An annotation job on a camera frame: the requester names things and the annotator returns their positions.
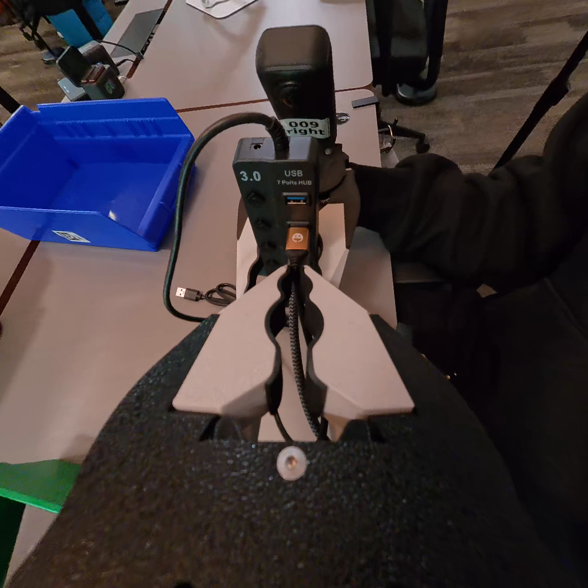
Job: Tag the person's right forearm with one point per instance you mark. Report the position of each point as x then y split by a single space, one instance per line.
450 216

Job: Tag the black charger with red battery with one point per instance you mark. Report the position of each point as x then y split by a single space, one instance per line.
103 82

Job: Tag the person's black clothing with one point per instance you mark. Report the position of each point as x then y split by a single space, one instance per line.
542 367

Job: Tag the black office chair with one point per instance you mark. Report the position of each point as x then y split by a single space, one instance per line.
404 50

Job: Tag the green plastic bin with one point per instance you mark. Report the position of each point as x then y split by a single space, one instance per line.
32 487

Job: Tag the chair base with castors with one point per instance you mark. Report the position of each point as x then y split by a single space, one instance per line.
409 131

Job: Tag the grey laptop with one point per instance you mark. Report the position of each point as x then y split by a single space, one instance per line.
138 32

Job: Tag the black usb hub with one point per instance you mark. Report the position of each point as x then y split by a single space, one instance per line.
271 193

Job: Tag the black tripod leg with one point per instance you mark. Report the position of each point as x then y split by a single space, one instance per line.
546 96

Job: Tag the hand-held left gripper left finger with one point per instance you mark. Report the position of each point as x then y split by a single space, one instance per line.
225 363

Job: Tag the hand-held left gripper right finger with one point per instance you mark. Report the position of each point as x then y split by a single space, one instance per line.
363 367

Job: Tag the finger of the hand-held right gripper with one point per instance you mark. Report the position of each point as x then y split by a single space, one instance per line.
244 257
335 239

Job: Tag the small black flat block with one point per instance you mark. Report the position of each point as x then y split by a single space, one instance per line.
365 102

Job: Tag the blue chair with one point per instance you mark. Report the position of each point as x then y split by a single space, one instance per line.
80 20

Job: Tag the blue plastic bin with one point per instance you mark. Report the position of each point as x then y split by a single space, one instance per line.
92 165

